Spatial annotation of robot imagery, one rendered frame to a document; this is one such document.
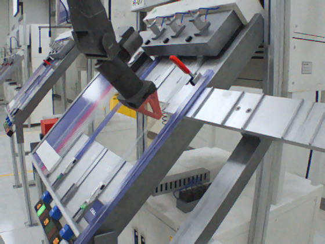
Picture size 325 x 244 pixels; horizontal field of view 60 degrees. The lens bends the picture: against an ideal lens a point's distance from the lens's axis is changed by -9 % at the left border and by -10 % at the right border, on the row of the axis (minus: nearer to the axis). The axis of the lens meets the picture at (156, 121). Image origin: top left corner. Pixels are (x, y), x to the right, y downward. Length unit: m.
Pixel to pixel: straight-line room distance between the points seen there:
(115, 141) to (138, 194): 1.60
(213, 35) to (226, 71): 0.10
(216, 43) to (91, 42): 0.32
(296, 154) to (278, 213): 1.52
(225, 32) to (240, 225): 0.55
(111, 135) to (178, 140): 1.56
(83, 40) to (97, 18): 0.06
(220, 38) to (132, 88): 0.27
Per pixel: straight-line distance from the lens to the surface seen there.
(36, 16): 9.58
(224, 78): 0.75
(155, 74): 0.95
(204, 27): 0.83
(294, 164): 2.62
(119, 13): 2.21
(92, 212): 0.64
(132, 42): 0.71
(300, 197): 1.19
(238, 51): 0.78
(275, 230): 1.13
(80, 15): 0.61
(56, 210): 0.84
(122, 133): 2.26
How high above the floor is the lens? 1.09
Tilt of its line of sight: 11 degrees down
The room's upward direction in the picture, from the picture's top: straight up
